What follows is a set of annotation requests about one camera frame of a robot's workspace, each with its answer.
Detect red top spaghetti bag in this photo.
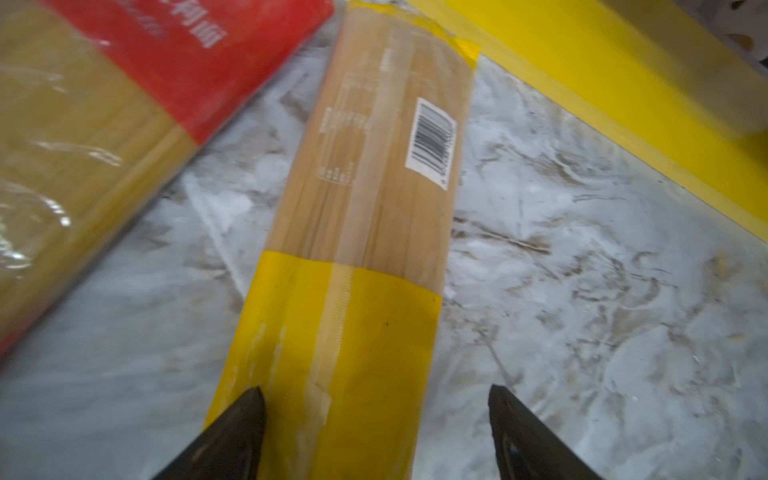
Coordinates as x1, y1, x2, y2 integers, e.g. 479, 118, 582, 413
1, 1, 334, 350

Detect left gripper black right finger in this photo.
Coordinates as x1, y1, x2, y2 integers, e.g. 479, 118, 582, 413
488, 384, 601, 480

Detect yellow shelf pink blue boards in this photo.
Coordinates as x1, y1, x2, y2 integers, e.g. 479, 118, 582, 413
416, 1, 767, 238

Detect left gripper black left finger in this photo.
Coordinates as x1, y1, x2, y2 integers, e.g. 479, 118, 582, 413
154, 387, 267, 480

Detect clear yellow spaghetti bag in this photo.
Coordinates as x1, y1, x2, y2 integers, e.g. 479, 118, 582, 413
209, 1, 478, 479

